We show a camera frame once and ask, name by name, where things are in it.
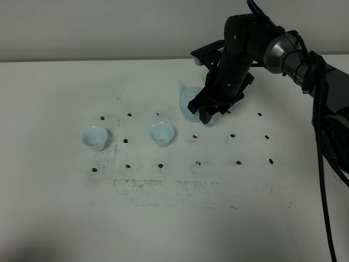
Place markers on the light blue porcelain teapot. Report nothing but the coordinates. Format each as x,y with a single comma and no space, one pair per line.
187,94

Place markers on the right light blue teacup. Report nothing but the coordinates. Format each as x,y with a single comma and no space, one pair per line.
161,133

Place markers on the light blue teacup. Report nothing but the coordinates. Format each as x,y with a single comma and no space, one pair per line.
161,133
95,138

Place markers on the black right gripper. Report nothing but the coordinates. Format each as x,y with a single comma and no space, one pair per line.
228,75

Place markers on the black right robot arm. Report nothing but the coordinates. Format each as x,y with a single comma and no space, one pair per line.
254,41

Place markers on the left light blue teacup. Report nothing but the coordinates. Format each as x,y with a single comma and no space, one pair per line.
95,138

